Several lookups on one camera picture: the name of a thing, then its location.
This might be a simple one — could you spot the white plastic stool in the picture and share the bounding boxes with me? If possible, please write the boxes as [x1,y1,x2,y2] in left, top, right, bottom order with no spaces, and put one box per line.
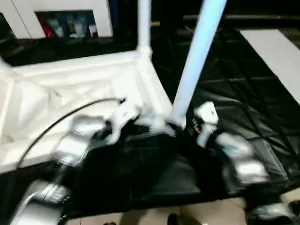
[0,48,179,177]

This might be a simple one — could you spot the black glossy mat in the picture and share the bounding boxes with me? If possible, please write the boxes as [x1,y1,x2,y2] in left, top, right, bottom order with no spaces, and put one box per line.
[0,10,300,220]

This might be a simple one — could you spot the black horizontal bar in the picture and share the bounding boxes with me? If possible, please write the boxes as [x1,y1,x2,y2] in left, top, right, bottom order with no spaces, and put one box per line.
[183,10,300,24]

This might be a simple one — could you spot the white cabinet with glass doors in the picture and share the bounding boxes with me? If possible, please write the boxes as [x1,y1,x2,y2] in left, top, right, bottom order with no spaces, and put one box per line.
[0,0,113,41]

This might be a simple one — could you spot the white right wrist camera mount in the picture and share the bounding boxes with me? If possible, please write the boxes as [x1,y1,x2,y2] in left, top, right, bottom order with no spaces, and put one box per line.
[193,101,221,149]

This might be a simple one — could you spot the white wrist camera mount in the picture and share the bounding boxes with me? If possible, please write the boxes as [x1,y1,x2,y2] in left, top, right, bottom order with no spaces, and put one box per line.
[105,102,143,146]
[193,101,221,149]

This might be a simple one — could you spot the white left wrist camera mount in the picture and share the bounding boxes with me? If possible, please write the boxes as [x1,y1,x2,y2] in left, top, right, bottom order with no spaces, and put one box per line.
[105,102,143,146]

